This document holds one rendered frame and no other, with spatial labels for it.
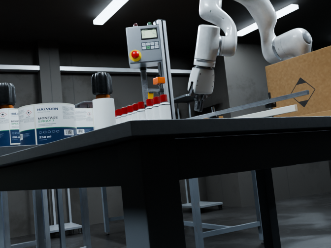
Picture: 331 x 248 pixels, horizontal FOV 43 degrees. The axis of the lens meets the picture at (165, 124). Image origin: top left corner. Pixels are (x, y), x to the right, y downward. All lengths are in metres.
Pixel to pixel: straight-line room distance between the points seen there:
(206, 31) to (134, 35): 0.60
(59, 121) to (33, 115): 0.09
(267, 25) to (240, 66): 5.27
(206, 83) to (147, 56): 0.53
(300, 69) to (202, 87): 0.37
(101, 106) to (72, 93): 5.01
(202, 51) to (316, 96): 0.45
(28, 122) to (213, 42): 0.73
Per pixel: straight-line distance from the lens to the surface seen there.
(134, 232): 0.58
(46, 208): 3.70
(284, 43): 2.01
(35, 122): 1.51
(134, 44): 2.14
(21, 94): 6.55
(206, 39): 1.64
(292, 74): 1.64
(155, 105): 1.91
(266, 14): 1.99
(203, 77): 1.65
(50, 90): 6.48
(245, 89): 7.22
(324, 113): 1.18
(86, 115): 1.94
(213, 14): 1.72
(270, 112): 1.40
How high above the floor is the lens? 0.77
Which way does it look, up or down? 6 degrees up
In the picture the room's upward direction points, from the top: 6 degrees counter-clockwise
